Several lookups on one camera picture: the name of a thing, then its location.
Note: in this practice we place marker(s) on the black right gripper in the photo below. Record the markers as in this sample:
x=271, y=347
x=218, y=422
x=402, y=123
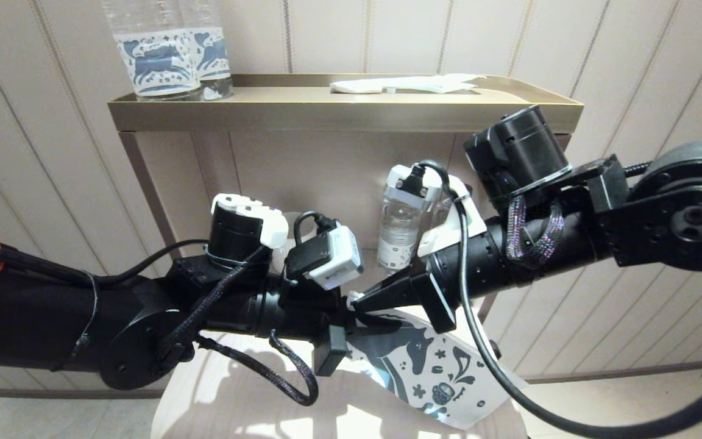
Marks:
x=436, y=302

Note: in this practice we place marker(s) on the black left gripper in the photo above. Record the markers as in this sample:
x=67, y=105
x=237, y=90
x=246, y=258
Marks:
x=329, y=341

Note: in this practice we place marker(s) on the white horse-print paper pouch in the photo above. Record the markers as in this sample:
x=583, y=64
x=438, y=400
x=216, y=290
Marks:
x=442, y=378

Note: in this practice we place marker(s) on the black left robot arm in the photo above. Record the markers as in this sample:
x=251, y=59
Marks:
x=34, y=317

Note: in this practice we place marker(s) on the small clear water bottle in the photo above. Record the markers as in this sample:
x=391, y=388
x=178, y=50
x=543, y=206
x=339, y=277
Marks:
x=442, y=210
x=395, y=235

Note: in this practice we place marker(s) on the white plastic sachet wrapper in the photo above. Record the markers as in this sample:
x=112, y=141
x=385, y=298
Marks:
x=412, y=83

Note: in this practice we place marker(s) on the beige brown shelf unit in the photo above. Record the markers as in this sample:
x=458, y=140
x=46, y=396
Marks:
x=265, y=116

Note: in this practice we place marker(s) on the large horse-label water bottle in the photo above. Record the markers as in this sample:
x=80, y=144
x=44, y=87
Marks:
x=156, y=61
x=214, y=58

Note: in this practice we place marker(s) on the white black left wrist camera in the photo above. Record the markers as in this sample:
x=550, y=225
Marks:
x=339, y=262

